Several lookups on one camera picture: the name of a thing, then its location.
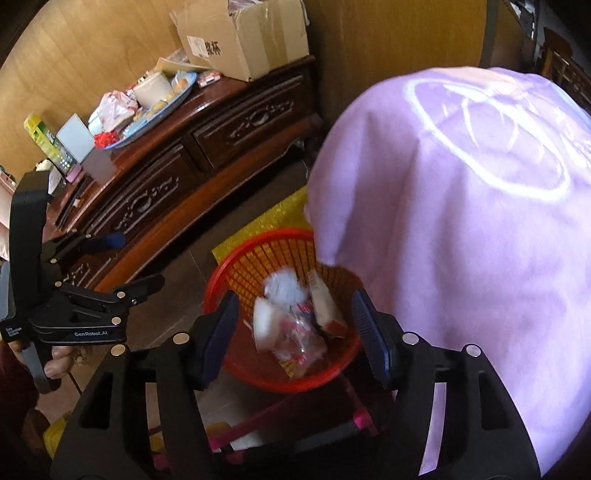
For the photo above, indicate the blue plate with clutter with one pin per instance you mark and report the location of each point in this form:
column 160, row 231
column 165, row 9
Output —
column 121, row 117

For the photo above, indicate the purple printed bed sheet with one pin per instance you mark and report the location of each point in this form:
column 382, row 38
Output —
column 461, row 198

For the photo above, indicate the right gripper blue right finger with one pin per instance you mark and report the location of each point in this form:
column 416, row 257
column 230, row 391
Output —
column 378, row 333

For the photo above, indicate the white tissue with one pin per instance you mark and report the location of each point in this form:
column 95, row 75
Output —
column 282, row 287

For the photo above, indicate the person's left hand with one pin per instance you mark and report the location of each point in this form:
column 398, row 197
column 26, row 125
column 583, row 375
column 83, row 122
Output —
column 63, row 359

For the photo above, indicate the yellow green box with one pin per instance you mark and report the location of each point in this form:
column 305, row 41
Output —
column 48, row 143

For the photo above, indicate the wooden armchair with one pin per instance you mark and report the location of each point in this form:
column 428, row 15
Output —
column 557, row 65

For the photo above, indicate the brown cardboard box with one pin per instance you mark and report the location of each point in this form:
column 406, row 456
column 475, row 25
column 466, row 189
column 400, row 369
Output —
column 244, row 40

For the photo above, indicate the yellow floor mat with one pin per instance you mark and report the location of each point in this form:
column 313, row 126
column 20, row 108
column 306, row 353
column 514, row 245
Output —
column 288, row 213

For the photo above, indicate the red clear plastic wrapper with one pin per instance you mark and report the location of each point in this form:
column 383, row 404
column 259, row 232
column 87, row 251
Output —
column 298, row 344

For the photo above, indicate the dark carved wooden dresser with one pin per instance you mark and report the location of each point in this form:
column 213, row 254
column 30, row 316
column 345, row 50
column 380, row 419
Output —
column 217, row 140

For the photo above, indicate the white red medicine box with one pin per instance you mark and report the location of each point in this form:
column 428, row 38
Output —
column 327, row 313

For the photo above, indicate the red plastic trash basket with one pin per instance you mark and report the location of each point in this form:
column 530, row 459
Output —
column 249, row 356

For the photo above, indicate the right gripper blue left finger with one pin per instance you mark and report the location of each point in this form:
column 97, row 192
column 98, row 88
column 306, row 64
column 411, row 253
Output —
column 220, row 328

